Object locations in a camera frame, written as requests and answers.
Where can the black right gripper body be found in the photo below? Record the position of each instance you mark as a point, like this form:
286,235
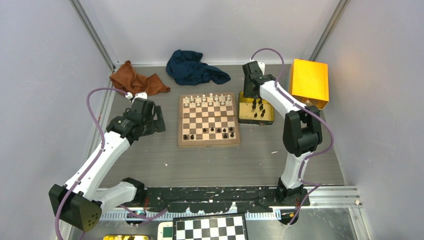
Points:
246,91

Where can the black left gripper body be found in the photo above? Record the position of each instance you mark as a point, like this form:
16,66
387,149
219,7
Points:
152,126

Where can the yellow metal tray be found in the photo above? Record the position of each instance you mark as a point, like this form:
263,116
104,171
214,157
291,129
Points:
254,111

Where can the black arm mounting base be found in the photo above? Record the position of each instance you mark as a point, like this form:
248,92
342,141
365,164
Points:
218,199

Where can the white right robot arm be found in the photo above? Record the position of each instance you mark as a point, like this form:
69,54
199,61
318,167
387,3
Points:
302,131

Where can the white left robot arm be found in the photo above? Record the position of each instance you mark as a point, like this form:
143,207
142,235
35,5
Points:
78,202

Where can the wooden chess board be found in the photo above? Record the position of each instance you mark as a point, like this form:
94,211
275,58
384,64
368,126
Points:
206,110

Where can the black white checker calibration board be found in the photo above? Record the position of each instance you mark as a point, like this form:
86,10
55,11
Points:
211,227

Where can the orange cloth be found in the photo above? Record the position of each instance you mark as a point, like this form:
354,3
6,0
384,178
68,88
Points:
128,80

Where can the yellow drawer box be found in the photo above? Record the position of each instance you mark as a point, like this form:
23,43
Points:
309,82

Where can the dark blue cloth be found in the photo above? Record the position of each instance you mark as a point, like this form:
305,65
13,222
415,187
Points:
186,68

